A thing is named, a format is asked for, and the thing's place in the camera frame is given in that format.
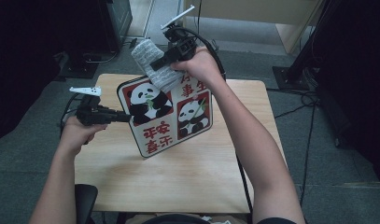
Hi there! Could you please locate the right hand-held gripper cable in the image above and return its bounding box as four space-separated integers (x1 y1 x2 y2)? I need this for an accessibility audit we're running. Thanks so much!
177 26 255 224

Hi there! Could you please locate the thin black hanging cable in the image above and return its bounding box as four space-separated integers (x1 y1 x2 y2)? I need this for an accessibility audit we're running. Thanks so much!
193 0 204 35

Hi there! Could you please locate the panda picture board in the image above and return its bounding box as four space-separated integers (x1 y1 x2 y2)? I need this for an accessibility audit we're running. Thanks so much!
116 72 215 160

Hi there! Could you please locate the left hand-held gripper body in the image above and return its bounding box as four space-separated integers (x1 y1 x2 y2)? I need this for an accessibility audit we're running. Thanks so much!
68 86 118 127

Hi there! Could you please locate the light wooden cabinet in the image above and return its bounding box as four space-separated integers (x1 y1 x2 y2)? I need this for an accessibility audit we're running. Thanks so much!
181 0 323 56

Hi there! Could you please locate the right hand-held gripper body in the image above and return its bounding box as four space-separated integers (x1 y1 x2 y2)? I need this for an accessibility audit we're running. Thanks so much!
160 4 199 63

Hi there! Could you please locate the white trouser drawstring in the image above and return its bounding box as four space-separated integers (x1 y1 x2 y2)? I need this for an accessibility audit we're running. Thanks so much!
205 217 231 224

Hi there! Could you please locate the hand-held gripper cable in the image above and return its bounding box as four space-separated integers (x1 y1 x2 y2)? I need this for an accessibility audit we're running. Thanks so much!
177 26 255 224
59 92 87 138

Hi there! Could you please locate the black stand with base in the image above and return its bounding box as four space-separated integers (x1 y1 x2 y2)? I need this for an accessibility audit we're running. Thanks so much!
272 0 338 91
57 50 100 79

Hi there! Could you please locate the person's left hand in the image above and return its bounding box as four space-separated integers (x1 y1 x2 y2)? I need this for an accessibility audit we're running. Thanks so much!
58 117 108 157

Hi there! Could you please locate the dark computer tower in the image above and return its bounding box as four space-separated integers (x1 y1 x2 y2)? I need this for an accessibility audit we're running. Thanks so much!
97 0 134 53

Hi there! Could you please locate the person's right hand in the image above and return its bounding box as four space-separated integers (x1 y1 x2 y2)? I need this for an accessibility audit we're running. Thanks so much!
170 46 225 90

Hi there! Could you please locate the left hand-held gripper cable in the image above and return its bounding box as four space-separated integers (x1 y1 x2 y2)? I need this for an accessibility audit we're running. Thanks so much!
59 92 87 138

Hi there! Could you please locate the black floor cable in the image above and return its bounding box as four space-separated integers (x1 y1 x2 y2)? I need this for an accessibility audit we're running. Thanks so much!
266 87 320 208

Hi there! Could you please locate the person's dark shirt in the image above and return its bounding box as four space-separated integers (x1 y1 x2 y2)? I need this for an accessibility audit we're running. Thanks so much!
140 213 210 224

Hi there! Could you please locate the grey fluffy cloth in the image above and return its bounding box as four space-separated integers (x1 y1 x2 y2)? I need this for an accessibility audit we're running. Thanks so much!
130 38 186 94

